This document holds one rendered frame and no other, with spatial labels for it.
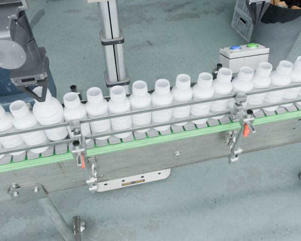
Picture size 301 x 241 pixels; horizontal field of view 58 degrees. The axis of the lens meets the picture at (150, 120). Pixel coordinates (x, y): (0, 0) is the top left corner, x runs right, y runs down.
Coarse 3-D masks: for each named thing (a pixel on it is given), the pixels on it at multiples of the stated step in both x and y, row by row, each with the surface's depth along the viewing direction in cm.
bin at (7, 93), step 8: (0, 72) 120; (8, 72) 121; (48, 72) 121; (0, 80) 123; (8, 80) 124; (0, 88) 126; (8, 88) 127; (16, 88) 128; (32, 88) 130; (48, 88) 115; (0, 96) 129; (8, 96) 130; (16, 96) 130; (24, 96) 130; (0, 104) 96; (8, 104) 96; (32, 104) 99
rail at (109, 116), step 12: (192, 84) 78; (300, 84) 78; (108, 96) 74; (228, 96) 74; (156, 108) 71; (168, 108) 72; (252, 108) 81; (84, 120) 69; (96, 120) 70; (180, 120) 77; (192, 120) 79; (12, 132) 66; (24, 132) 67; (108, 132) 74; (120, 132) 75; (48, 144) 72
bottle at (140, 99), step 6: (138, 84) 71; (144, 84) 71; (132, 90) 71; (138, 90) 69; (144, 90) 69; (132, 96) 72; (138, 96) 70; (144, 96) 71; (150, 96) 73; (132, 102) 72; (138, 102) 71; (144, 102) 71; (150, 102) 73; (132, 108) 73; (138, 108) 72; (144, 108) 72; (138, 114) 74; (144, 114) 74; (150, 114) 77; (132, 120) 77; (138, 120) 76; (144, 120) 76; (150, 120) 78; (132, 126) 80; (138, 126) 77
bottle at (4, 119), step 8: (0, 112) 65; (8, 112) 69; (0, 120) 66; (8, 120) 67; (0, 128) 66; (8, 128) 67; (8, 136) 69; (16, 136) 70; (8, 144) 71; (16, 144) 72; (24, 144) 74; (16, 152) 74
